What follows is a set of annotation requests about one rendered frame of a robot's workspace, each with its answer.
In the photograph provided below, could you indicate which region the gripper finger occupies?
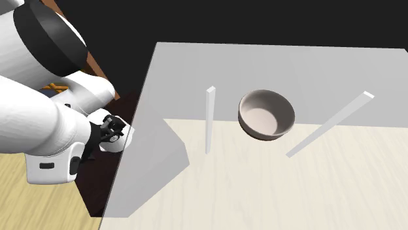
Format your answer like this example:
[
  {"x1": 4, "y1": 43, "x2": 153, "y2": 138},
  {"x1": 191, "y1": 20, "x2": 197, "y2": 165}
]
[
  {"x1": 99, "y1": 131, "x2": 125, "y2": 144},
  {"x1": 101, "y1": 116, "x2": 126, "y2": 133}
]

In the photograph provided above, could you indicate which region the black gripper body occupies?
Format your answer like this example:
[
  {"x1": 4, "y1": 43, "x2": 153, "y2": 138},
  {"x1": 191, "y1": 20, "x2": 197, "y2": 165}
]
[{"x1": 78, "y1": 122, "x2": 104, "y2": 165}]

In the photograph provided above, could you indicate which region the white rounded object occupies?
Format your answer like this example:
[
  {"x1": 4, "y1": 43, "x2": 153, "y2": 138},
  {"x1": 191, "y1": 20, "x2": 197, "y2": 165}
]
[{"x1": 86, "y1": 108, "x2": 135, "y2": 154}]

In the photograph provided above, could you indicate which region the brown wooden furniture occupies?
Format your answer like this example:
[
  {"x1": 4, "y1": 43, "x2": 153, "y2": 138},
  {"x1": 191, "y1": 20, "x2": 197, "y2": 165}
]
[{"x1": 41, "y1": 0, "x2": 121, "y2": 101}]

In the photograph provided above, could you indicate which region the short white stick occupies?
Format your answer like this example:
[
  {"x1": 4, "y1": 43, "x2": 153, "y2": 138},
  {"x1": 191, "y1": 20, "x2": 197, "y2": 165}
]
[{"x1": 205, "y1": 85, "x2": 216, "y2": 155}]

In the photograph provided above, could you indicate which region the grey bowl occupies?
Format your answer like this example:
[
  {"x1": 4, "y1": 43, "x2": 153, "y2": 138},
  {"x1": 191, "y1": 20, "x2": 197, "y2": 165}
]
[{"x1": 237, "y1": 89, "x2": 296, "y2": 142}]

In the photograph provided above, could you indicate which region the long white stick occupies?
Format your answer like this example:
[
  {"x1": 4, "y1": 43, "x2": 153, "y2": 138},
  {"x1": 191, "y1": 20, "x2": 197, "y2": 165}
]
[{"x1": 285, "y1": 91, "x2": 375, "y2": 159}]

